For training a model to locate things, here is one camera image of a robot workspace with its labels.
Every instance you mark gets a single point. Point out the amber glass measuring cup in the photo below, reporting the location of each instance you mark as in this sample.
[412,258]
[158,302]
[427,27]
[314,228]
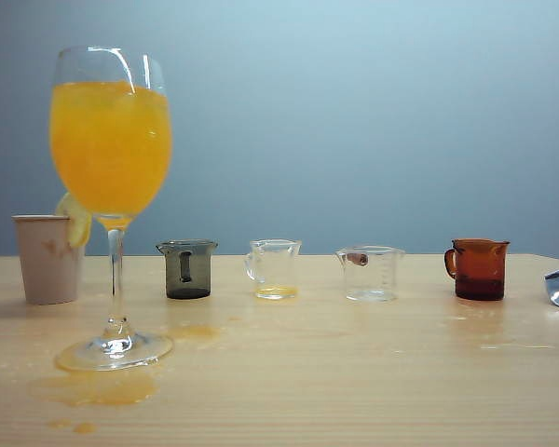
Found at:
[480,274]

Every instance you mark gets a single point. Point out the clear cup with orange residue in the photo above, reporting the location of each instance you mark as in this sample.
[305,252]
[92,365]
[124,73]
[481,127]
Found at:
[277,291]

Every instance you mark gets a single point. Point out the smoky grey measuring cup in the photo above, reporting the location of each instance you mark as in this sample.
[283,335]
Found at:
[200,272]

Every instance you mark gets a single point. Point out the clear graduated measuring cup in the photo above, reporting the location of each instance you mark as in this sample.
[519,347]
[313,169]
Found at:
[372,279]

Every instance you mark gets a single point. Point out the beige paper cup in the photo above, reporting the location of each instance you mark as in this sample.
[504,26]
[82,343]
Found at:
[46,265]

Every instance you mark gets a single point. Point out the small orange juice puddle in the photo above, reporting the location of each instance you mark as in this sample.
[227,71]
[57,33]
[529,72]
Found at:
[195,331]

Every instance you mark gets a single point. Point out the wine glass with orange drink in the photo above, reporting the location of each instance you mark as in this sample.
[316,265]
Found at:
[112,153]

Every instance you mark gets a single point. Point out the yellow lemon slice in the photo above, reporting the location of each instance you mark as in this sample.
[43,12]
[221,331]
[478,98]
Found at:
[80,230]

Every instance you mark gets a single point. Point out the large orange juice puddle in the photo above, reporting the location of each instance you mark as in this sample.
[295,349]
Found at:
[102,388]

